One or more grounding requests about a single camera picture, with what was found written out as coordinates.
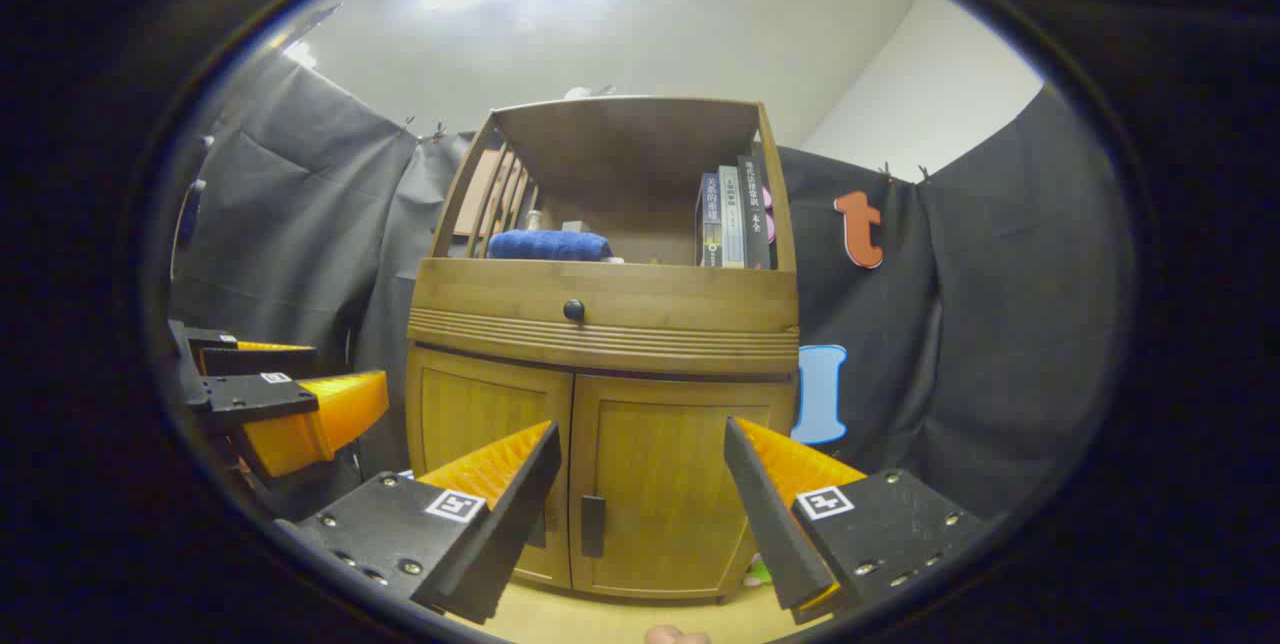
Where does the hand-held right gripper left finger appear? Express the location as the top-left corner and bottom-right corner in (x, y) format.
(275, 421), (563, 625)

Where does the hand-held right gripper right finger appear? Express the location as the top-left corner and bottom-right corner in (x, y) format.
(724, 416), (991, 625)

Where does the wooden cabinet door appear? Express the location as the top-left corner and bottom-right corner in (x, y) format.
(408, 346), (574, 590)
(570, 374), (798, 601)

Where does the wooden double-door shoe cabinet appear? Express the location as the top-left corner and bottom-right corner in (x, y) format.
(405, 96), (801, 605)

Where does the wooden cabinet drawer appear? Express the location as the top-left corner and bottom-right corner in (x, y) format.
(408, 258), (801, 375)

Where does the folded blue towel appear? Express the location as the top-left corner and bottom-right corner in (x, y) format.
(487, 229), (613, 262)

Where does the dark blue book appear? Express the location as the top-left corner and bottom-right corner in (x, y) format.
(696, 173), (723, 268)

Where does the grey book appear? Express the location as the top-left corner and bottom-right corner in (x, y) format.
(718, 165), (747, 270)

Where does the black backdrop cloth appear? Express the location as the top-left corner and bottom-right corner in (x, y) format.
(170, 49), (1136, 525)

